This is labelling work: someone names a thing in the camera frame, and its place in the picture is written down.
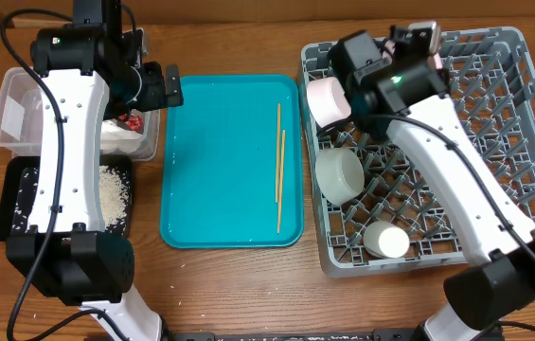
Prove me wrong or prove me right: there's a clear plastic waste bin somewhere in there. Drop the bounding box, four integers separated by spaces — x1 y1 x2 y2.
0 67 160 161

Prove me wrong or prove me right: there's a long wooden chopstick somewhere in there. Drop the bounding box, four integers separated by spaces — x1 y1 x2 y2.
276 103 281 203

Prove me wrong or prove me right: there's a large white plate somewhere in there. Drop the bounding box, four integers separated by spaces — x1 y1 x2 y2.
381 39 443 70

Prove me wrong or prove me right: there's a grey dishwasher rack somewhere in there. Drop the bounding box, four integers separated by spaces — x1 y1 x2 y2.
302 27 535 278

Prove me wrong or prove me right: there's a teal serving tray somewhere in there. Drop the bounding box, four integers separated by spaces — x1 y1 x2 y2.
159 74 304 249

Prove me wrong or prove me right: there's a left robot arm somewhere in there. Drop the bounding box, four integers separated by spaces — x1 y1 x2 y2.
6 1 184 340

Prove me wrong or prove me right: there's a red white wrapper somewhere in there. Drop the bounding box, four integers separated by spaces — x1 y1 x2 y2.
117 114 144 133

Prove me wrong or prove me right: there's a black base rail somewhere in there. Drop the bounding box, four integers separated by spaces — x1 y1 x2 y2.
171 329 414 341

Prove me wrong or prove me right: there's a small white cup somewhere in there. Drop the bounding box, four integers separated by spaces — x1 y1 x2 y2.
363 221 410 259

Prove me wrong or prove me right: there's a pink rice bowl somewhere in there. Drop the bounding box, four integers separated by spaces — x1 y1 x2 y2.
307 77 351 128

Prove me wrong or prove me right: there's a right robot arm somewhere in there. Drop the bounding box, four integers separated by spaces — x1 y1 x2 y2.
328 22 535 340

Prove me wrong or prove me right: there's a black rectangular tray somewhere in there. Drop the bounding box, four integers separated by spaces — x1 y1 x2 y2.
0 155 134 242

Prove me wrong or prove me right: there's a grey shallow bowl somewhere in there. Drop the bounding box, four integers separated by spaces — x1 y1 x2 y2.
315 148 365 206

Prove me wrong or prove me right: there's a short wooden chopstick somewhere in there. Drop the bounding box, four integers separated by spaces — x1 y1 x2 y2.
277 130 286 234

